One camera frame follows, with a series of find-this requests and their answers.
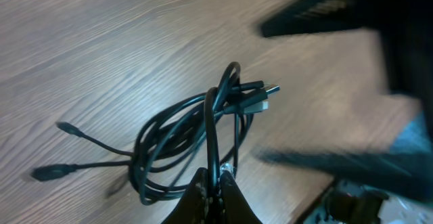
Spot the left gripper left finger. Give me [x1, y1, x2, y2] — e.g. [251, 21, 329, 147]
[162, 168, 212, 224]

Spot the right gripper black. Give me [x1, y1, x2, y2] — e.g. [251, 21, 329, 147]
[258, 0, 433, 137]

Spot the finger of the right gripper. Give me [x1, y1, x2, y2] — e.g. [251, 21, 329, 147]
[255, 148, 432, 200]

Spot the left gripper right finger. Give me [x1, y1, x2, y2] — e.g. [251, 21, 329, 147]
[219, 171, 262, 224]

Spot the black usb cable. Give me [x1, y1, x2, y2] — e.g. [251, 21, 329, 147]
[30, 61, 281, 206]

